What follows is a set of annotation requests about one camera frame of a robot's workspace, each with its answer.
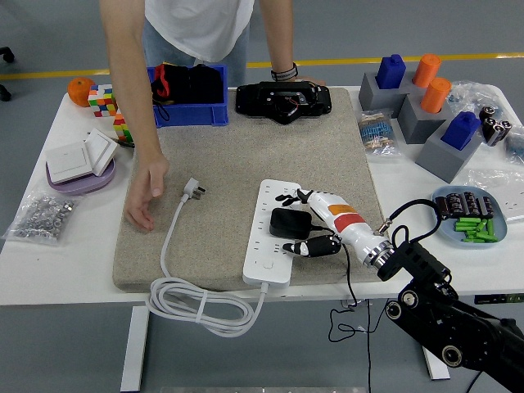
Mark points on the black plug adapter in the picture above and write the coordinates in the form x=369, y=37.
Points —
x=288, y=223

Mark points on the colourful puzzle cube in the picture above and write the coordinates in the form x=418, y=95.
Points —
x=122, y=129
x=100, y=102

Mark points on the white table leg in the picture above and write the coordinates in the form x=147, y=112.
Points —
x=440, y=368
x=135, y=348

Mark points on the person's left hand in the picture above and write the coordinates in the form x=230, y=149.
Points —
x=309, y=79

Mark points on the large white wall switch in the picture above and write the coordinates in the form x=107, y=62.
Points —
x=67, y=163

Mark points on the bag of resistors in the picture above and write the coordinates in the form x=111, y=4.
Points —
x=376, y=135

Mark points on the black cylinder cells bundle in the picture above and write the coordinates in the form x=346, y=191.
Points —
x=495, y=125

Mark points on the black machine housing part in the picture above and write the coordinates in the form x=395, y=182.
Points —
x=254, y=98

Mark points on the person's right forearm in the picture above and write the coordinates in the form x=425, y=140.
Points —
x=127, y=82

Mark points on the orange cylinder peg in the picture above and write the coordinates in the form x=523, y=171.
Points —
x=425, y=69
x=435, y=96

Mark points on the pile of green cells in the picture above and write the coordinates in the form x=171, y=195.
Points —
x=471, y=226

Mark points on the clear bag of small parts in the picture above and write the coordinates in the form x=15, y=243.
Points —
x=471, y=96

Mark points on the bag of metal nuts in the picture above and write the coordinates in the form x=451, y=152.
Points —
x=41, y=219

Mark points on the wide grey peg block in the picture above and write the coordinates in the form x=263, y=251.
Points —
x=370, y=98

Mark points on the row of black capacitors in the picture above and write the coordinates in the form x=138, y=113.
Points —
x=466, y=204

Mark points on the black cloth with red trim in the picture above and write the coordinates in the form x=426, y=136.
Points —
x=196, y=86

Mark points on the light blue plate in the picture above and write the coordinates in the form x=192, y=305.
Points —
x=498, y=215

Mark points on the blue square peg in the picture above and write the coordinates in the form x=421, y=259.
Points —
x=460, y=131
x=391, y=71

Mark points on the white power strip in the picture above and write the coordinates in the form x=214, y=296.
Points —
x=262, y=245

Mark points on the grey-brown mat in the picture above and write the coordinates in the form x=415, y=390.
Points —
x=229, y=163

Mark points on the person's left forearm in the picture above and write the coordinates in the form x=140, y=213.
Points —
x=278, y=32

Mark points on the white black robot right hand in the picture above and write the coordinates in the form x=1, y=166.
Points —
x=348, y=223

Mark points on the black chair castors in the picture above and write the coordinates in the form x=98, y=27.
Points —
x=6, y=54

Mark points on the person's wristband watch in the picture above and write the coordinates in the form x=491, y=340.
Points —
x=284, y=73

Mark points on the purple tray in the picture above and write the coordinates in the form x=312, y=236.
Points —
x=82, y=186

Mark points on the white two-key wall switch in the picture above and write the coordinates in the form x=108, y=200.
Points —
x=100, y=149

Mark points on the blue plastic bin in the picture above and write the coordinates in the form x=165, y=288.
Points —
x=192, y=114

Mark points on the table height control panel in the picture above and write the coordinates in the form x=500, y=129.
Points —
x=499, y=299

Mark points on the person's right hand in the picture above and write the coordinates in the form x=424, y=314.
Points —
x=145, y=184

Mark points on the orange fruit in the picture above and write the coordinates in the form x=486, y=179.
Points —
x=78, y=92

